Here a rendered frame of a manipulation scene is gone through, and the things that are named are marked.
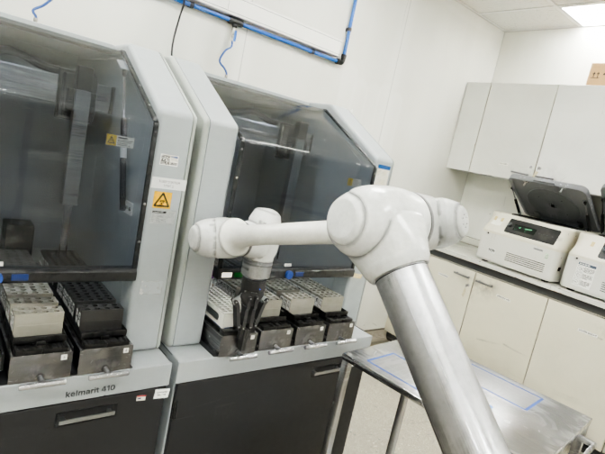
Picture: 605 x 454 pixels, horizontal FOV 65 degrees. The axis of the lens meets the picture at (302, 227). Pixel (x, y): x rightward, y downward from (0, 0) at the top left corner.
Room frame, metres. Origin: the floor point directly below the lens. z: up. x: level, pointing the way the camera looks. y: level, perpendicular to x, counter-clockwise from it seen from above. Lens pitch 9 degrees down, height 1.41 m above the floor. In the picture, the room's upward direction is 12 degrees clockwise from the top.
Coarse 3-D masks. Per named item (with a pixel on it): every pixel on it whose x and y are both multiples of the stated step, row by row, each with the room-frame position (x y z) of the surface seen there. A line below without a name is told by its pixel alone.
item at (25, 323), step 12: (24, 312) 1.10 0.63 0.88; (36, 312) 1.12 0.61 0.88; (48, 312) 1.13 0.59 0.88; (60, 312) 1.14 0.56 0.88; (12, 324) 1.09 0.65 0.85; (24, 324) 1.09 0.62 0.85; (36, 324) 1.11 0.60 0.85; (48, 324) 1.13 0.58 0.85; (60, 324) 1.15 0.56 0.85; (24, 336) 1.10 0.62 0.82
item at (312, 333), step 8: (280, 312) 1.67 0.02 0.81; (288, 320) 1.63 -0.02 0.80; (296, 320) 1.65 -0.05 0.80; (304, 320) 1.63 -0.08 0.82; (312, 320) 1.64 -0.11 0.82; (320, 320) 1.66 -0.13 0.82; (296, 328) 1.57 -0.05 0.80; (304, 328) 1.59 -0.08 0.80; (312, 328) 1.62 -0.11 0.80; (320, 328) 1.64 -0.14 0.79; (296, 336) 1.57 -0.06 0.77; (304, 336) 1.60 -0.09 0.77; (312, 336) 1.62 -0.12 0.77; (320, 336) 1.65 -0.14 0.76; (296, 344) 1.58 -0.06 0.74; (304, 344) 1.60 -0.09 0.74; (312, 344) 1.58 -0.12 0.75; (320, 344) 1.59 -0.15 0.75
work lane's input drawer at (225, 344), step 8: (208, 320) 1.46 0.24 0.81; (208, 328) 1.43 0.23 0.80; (216, 328) 1.42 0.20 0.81; (224, 328) 1.41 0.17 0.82; (232, 328) 1.42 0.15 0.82; (208, 336) 1.43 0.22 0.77; (216, 336) 1.39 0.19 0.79; (224, 336) 1.37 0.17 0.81; (232, 336) 1.39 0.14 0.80; (256, 336) 1.45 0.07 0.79; (216, 344) 1.38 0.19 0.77; (224, 344) 1.38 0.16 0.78; (232, 344) 1.40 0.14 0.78; (248, 344) 1.44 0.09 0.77; (224, 352) 1.38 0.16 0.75; (232, 352) 1.40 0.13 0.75; (240, 352) 1.40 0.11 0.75; (248, 352) 1.44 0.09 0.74; (232, 360) 1.35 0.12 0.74
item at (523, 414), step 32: (352, 352) 1.42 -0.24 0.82; (384, 352) 1.48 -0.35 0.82; (384, 384) 1.28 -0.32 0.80; (480, 384) 1.38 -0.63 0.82; (512, 384) 1.43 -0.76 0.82; (512, 416) 1.21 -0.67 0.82; (544, 416) 1.25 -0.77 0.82; (576, 416) 1.30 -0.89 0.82; (512, 448) 1.05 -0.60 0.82; (544, 448) 1.08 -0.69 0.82; (576, 448) 1.30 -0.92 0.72
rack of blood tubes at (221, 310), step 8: (216, 288) 1.64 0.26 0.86; (208, 296) 1.53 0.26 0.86; (216, 296) 1.54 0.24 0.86; (224, 296) 1.56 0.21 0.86; (208, 304) 1.48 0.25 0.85; (216, 304) 1.48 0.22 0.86; (224, 304) 1.48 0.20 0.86; (240, 304) 1.51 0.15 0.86; (208, 312) 1.54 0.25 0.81; (216, 312) 1.55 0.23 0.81; (224, 312) 1.42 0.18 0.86; (232, 312) 1.43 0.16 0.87; (216, 320) 1.43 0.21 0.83; (224, 320) 1.41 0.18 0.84; (232, 320) 1.43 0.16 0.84
